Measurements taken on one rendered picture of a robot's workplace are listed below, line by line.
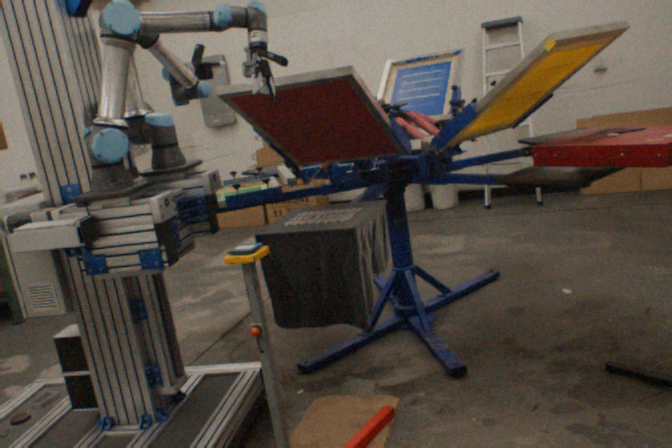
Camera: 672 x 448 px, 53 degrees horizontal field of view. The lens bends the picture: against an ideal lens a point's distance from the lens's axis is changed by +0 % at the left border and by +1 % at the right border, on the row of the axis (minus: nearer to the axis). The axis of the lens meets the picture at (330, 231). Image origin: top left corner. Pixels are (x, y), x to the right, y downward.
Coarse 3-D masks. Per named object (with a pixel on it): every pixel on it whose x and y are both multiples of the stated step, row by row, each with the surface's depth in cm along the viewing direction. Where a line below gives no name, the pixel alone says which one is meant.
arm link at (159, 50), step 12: (144, 36) 280; (156, 36) 283; (144, 48) 284; (156, 48) 285; (168, 48) 290; (168, 60) 290; (180, 60) 295; (180, 72) 296; (192, 84) 301; (204, 84) 304; (192, 96) 307; (204, 96) 305
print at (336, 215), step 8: (352, 208) 297; (360, 208) 295; (296, 216) 301; (304, 216) 297; (312, 216) 294; (320, 216) 292; (328, 216) 289; (336, 216) 287; (344, 216) 284; (352, 216) 283; (288, 224) 286; (296, 224) 284
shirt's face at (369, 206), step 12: (336, 204) 312; (348, 204) 308; (360, 204) 303; (372, 204) 299; (288, 216) 303; (360, 216) 279; (264, 228) 285; (276, 228) 282; (288, 228) 279; (300, 228) 275; (312, 228) 272; (324, 228) 268; (336, 228) 265
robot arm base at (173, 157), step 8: (168, 144) 287; (176, 144) 290; (152, 152) 290; (160, 152) 287; (168, 152) 287; (176, 152) 289; (152, 160) 291; (160, 160) 287; (168, 160) 287; (176, 160) 288; (184, 160) 292; (152, 168) 290; (160, 168) 287
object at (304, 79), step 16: (288, 80) 260; (304, 80) 257; (320, 80) 255; (336, 80) 255; (352, 80) 254; (224, 96) 271; (368, 96) 266; (240, 112) 285; (384, 112) 285; (256, 128) 299; (384, 128) 293; (272, 144) 315; (336, 160) 330; (352, 160) 329
